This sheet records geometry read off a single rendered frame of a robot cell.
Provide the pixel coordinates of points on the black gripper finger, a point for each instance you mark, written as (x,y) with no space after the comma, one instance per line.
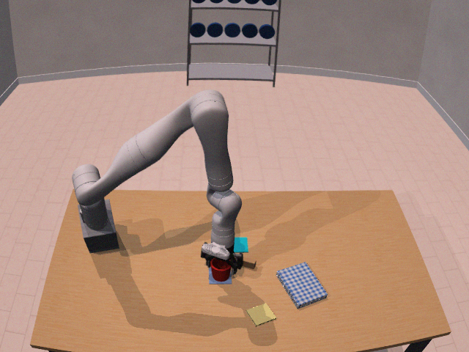
(207,257)
(235,264)

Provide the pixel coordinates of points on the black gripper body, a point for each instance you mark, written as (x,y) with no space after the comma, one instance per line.
(231,251)

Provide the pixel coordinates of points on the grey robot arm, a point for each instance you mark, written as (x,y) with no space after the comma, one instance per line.
(209,116)

